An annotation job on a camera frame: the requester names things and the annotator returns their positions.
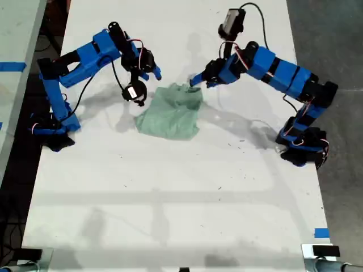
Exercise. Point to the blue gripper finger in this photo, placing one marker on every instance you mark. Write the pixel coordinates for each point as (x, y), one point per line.
(212, 84)
(143, 76)
(157, 72)
(197, 78)

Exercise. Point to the pale green T-shirt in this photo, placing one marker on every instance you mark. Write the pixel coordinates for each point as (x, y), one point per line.
(167, 116)

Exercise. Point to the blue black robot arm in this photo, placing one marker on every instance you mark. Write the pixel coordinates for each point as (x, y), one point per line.
(283, 73)
(85, 61)

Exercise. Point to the grey side table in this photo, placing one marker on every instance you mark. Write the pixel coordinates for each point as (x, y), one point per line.
(17, 71)

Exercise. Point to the long blue tape strip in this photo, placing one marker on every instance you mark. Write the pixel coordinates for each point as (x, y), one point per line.
(11, 66)

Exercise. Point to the small blue tape patch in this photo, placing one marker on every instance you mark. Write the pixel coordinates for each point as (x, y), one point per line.
(322, 233)

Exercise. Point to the small black box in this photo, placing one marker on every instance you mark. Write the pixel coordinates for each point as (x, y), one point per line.
(325, 251)
(28, 254)

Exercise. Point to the round black gripper camera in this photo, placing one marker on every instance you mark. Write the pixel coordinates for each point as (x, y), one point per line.
(133, 92)

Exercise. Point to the black camera stalk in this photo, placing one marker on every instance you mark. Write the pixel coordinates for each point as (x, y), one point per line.
(227, 48)

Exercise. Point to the black box gripper camera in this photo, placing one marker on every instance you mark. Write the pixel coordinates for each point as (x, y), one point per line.
(232, 21)

